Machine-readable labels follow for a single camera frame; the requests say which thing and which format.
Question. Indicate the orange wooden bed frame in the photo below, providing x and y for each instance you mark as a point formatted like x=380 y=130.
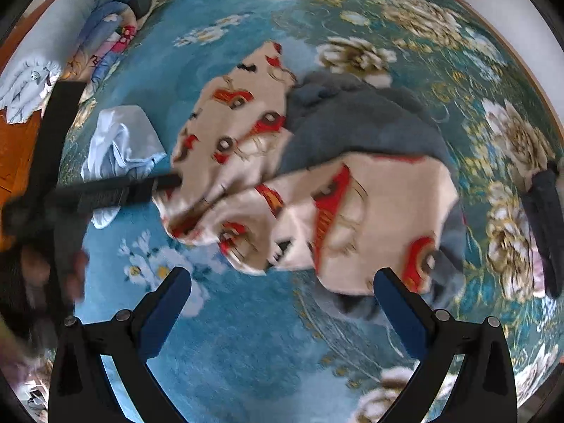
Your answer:
x=18 y=140

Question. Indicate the teal floral bedspread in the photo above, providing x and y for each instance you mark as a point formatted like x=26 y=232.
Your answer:
x=250 y=348

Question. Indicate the light blue shirt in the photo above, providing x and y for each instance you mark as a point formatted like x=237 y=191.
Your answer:
x=123 y=144

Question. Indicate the cream fire truck print garment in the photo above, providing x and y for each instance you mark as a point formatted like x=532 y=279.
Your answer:
x=325 y=173

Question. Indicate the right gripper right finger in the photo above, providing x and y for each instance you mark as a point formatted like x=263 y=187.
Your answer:
x=484 y=390

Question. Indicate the colourful folded blanket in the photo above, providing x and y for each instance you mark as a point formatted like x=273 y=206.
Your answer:
x=107 y=33

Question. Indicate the grey crumpled garment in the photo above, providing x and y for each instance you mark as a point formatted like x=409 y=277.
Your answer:
x=544 y=212

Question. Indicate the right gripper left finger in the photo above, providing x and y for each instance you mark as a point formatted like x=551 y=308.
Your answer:
x=80 y=389

